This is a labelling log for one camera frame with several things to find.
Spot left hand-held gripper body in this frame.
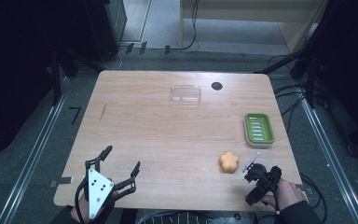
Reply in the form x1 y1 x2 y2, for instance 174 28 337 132
83 159 137 220

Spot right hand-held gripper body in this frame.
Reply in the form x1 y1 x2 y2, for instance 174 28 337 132
243 162 283 206

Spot orange flower-shaped soap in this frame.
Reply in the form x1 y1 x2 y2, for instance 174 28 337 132
219 151 241 175

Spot green soap dish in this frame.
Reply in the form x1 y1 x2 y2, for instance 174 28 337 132
243 112 276 149

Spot person's left hand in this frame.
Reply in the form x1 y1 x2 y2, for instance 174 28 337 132
70 177 119 224

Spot person's right hand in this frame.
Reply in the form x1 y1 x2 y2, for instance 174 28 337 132
261 178 308 213

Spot person's striped clothing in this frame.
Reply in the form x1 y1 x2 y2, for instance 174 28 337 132
135 209 213 224

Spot black metal stand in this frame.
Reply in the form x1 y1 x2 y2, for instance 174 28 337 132
255 18 327 108
45 46 106 106

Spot clear plastic box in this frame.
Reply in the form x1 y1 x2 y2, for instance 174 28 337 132
170 84 202 105

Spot black cabinet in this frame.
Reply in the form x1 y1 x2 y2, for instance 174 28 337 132
82 0 128 63

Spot light wooden cabinet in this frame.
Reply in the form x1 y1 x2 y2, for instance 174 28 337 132
179 0 330 54

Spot right hand-held gripper cable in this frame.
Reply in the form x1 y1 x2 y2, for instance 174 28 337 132
254 173 282 216

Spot hand-held gripper cable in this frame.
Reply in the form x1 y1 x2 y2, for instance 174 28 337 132
74 177 90 224
254 173 282 216

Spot left hand-held gripper cable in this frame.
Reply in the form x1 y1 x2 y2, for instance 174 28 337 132
74 177 90 224

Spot grey table edge bracket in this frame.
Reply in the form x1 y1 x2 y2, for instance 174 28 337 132
49 175 75 189

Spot metal floor rail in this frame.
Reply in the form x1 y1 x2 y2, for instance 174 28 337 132
298 92 358 224
0 77 70 224

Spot bundle of black floor cables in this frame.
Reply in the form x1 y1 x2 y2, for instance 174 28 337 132
267 53 312 133

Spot white floor cable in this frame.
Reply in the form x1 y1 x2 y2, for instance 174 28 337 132
101 46 129 71

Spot black hanging cable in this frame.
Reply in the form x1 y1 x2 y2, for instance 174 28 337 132
167 0 200 52

